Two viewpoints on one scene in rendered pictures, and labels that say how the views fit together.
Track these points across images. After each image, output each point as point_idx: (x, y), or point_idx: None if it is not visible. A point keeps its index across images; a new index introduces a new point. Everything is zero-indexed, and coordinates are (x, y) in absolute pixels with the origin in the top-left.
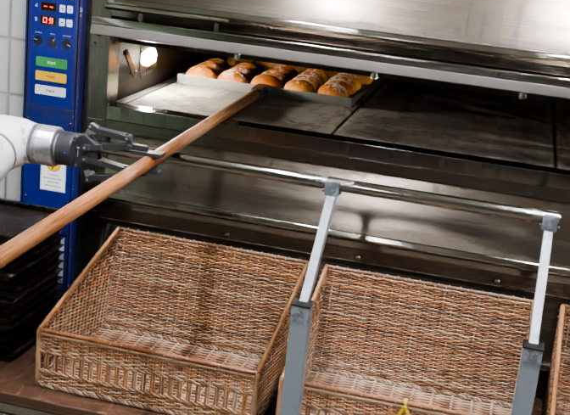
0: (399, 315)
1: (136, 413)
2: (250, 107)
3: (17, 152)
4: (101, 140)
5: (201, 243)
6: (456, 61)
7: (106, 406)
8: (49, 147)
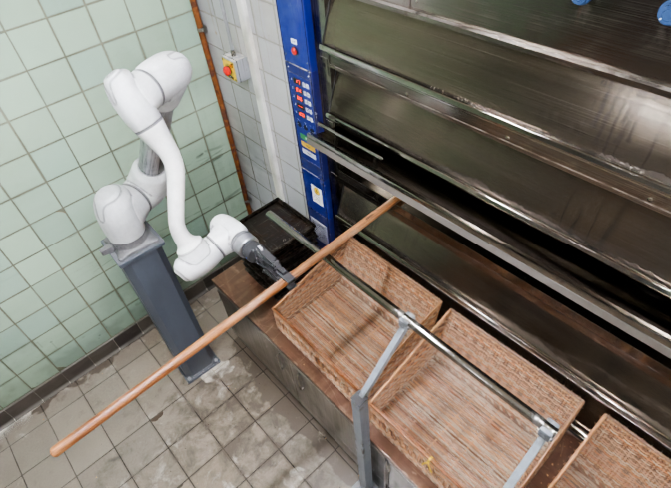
0: (488, 358)
1: (311, 369)
2: None
3: (224, 250)
4: (293, 229)
5: (386, 262)
6: None
7: (301, 357)
8: (239, 252)
